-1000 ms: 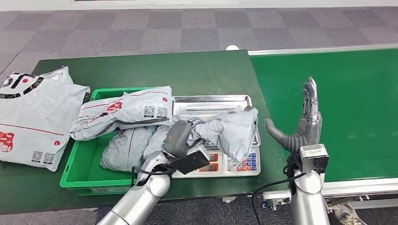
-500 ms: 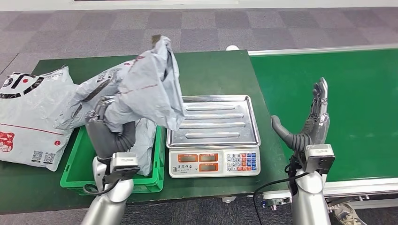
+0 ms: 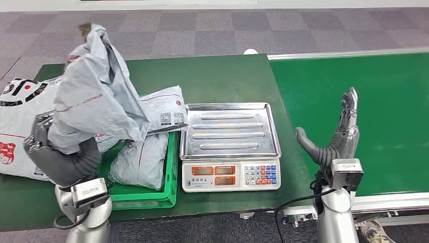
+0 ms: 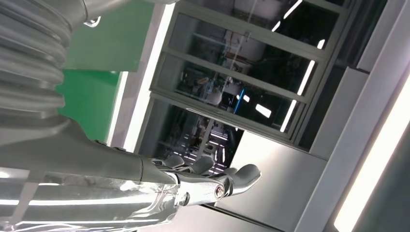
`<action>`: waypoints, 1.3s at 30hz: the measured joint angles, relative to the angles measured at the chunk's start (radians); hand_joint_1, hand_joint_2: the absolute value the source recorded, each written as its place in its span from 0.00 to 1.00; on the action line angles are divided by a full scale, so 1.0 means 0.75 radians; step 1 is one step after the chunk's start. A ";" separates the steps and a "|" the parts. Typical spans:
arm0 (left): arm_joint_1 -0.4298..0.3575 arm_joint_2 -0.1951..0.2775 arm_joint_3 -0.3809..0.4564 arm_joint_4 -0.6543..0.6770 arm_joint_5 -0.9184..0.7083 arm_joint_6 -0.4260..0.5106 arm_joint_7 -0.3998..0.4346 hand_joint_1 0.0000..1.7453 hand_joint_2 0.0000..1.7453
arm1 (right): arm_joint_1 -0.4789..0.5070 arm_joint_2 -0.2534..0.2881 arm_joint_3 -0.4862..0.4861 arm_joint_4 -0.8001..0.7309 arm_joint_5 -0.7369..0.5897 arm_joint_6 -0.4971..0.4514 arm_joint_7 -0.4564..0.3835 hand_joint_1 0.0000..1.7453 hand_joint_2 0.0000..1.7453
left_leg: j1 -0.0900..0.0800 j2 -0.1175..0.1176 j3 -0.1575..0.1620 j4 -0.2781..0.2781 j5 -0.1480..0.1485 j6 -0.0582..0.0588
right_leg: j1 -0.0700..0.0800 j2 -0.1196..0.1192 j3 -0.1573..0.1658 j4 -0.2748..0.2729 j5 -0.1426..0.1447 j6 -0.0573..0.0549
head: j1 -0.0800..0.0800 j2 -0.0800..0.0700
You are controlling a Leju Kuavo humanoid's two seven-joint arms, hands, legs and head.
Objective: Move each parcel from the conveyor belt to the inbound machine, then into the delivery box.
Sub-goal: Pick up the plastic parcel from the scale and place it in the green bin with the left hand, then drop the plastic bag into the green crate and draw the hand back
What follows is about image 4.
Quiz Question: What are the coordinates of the green conveyor belt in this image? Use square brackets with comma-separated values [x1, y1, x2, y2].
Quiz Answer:
[55, 70, 122, 143]

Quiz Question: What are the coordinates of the white partition board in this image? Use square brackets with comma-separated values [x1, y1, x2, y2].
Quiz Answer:
[213, 130, 328, 232]

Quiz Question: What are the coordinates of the grey framed glass window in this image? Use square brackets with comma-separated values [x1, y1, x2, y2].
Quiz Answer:
[137, 0, 356, 167]

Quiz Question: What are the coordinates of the aluminium conveyor frame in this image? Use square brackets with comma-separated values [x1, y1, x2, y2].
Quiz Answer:
[105, 71, 130, 147]

